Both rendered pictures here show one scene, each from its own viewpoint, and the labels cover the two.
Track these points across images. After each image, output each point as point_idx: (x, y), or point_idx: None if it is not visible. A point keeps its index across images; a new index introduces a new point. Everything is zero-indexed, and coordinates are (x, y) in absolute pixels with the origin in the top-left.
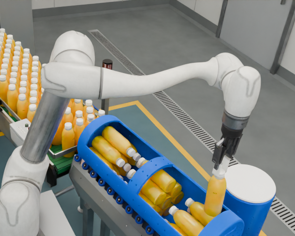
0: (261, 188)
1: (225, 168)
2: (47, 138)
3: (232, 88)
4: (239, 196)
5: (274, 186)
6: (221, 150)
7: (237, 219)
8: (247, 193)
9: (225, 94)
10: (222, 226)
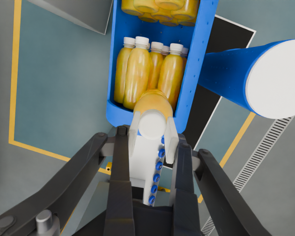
0: (283, 100)
1: (165, 138)
2: None
3: None
4: (248, 86)
5: None
6: (69, 215)
7: (163, 136)
8: (261, 92)
9: None
10: None
